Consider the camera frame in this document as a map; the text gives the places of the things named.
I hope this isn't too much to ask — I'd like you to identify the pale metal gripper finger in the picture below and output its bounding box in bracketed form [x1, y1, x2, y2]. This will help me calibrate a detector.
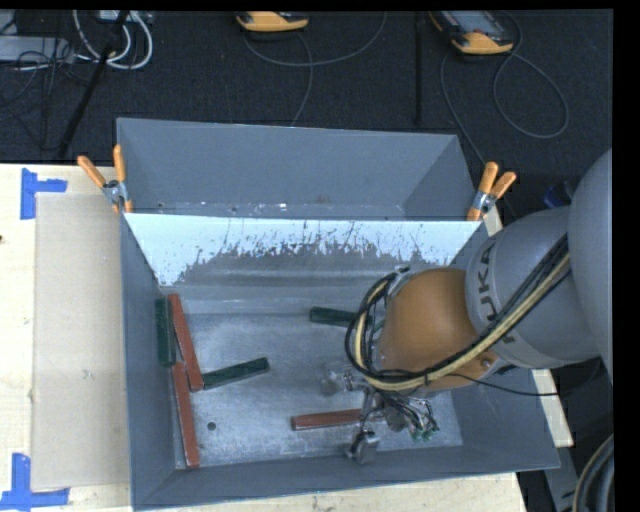
[343, 428, 382, 466]
[320, 366, 364, 398]

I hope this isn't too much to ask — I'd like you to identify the red-brown flat block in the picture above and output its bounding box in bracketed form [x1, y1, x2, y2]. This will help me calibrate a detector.
[290, 408, 365, 432]
[167, 292, 206, 393]
[170, 361, 202, 470]

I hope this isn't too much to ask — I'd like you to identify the dark green flat block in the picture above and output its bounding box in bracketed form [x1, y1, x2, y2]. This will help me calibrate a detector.
[308, 306, 362, 329]
[201, 356, 272, 392]
[154, 297, 177, 368]

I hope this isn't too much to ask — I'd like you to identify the grey metal bin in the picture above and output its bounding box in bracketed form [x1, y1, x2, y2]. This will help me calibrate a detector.
[115, 117, 562, 512]

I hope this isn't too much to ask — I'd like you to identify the pale wood flat board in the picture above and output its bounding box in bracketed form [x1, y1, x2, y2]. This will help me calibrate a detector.
[30, 191, 132, 492]

